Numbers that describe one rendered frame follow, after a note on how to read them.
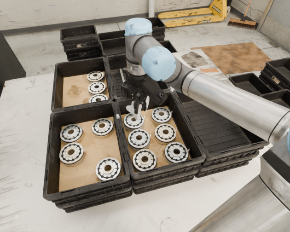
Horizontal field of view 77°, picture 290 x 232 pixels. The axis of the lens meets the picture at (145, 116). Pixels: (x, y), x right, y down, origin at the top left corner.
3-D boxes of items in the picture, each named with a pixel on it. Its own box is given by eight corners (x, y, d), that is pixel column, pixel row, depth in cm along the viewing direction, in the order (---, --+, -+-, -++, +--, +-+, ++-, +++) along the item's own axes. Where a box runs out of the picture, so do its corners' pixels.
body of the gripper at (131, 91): (132, 87, 73) (131, 60, 64) (151, 95, 70) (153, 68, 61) (121, 98, 68) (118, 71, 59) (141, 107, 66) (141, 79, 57)
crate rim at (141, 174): (205, 161, 71) (207, 158, 69) (131, 180, 66) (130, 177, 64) (171, 93, 96) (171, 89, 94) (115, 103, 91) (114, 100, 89)
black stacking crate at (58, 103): (116, 115, 98) (113, 101, 90) (60, 126, 94) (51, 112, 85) (107, 72, 123) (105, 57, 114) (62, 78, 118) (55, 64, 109)
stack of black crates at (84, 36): (101, 57, 252) (95, 24, 217) (105, 70, 234) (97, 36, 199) (72, 62, 245) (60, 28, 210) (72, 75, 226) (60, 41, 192)
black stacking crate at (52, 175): (132, 188, 74) (130, 178, 65) (55, 208, 69) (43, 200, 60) (117, 116, 98) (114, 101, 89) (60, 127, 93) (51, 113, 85)
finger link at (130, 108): (127, 115, 75) (130, 95, 70) (140, 120, 73) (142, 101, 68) (123, 118, 73) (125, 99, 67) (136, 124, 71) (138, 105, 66)
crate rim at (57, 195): (131, 180, 66) (130, 177, 64) (44, 202, 62) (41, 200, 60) (114, 103, 91) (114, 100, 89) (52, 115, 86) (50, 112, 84)
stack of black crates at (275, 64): (298, 105, 194) (322, 80, 168) (275, 111, 189) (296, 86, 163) (271, 82, 219) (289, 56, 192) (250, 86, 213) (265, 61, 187)
